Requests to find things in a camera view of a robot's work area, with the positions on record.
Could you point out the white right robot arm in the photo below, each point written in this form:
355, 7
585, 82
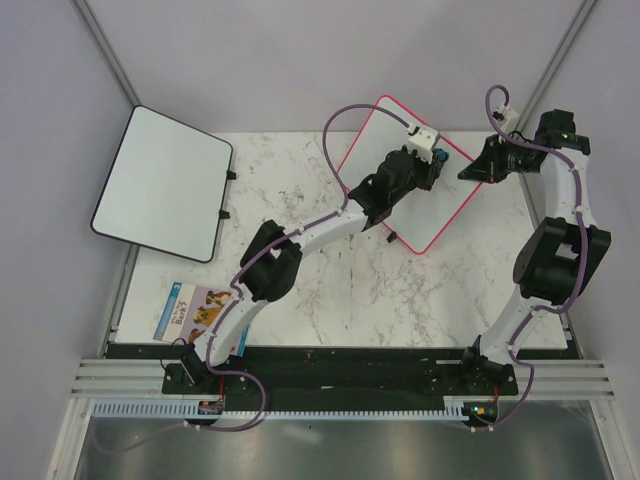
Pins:
556, 264

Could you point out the light blue cable duct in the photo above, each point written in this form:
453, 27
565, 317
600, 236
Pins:
197, 410

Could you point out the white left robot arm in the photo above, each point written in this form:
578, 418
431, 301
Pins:
270, 265

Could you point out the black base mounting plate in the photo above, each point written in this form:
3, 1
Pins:
297, 377

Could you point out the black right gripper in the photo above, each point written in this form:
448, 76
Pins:
484, 168

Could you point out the blue bone-shaped eraser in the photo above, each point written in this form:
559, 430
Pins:
440, 156

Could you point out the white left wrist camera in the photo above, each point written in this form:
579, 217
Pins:
421, 141

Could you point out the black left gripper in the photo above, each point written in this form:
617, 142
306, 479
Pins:
428, 171

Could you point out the pink framed whiteboard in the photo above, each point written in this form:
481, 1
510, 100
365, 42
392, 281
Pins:
422, 216

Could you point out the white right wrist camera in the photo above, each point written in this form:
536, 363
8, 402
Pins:
506, 118

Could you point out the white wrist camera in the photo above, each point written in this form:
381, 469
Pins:
421, 141
506, 118

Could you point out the black framed whiteboard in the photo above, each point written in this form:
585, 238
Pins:
165, 188

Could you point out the dog picture book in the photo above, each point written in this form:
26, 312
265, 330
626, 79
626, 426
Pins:
190, 310

